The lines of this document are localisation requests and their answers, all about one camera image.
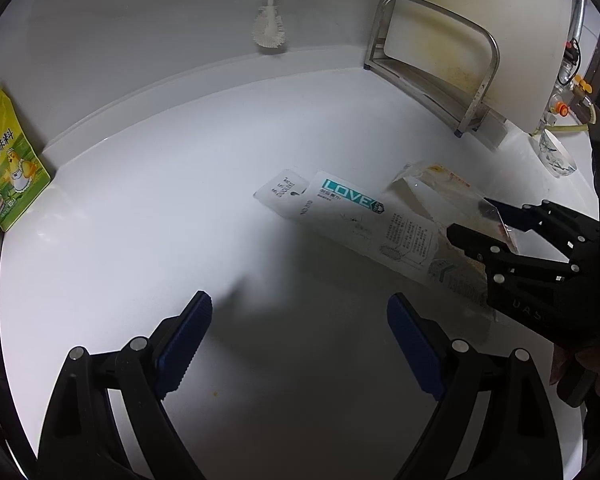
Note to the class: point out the yellow-green seasoning packet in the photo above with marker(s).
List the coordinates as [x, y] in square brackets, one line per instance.
[10, 170]

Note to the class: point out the metal rack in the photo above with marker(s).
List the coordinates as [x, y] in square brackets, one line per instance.
[430, 85]

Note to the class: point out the white dish brush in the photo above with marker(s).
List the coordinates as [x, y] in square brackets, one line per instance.
[269, 25]

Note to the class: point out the metal pipe with valves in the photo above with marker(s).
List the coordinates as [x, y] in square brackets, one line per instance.
[572, 60]

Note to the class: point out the white packet with teal label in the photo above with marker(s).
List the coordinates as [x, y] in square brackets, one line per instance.
[350, 220]

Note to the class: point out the white cutting board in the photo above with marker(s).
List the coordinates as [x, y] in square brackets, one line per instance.
[480, 0]

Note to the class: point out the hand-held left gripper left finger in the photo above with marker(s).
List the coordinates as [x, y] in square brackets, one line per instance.
[185, 340]

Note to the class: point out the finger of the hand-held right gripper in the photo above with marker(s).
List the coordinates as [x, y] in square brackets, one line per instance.
[495, 255]
[510, 216]

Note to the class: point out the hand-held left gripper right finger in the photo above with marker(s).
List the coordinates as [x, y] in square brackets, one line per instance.
[415, 345]

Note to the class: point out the clear printed plastic packet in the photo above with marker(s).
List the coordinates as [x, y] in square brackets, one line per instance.
[430, 185]

